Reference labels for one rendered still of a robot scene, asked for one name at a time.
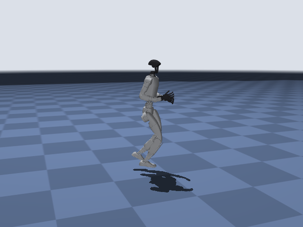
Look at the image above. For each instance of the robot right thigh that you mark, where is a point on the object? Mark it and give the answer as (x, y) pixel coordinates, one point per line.
(153, 124)

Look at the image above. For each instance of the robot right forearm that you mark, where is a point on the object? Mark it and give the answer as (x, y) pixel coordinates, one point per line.
(150, 98)

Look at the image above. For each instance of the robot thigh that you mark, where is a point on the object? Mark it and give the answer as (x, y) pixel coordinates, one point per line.
(157, 117)
(153, 124)

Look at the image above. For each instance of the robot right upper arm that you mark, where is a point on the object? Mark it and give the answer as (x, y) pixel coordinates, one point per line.
(147, 83)

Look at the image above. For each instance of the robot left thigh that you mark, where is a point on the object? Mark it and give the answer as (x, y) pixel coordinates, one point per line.
(157, 117)

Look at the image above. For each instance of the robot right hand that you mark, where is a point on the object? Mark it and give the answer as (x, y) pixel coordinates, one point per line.
(167, 96)

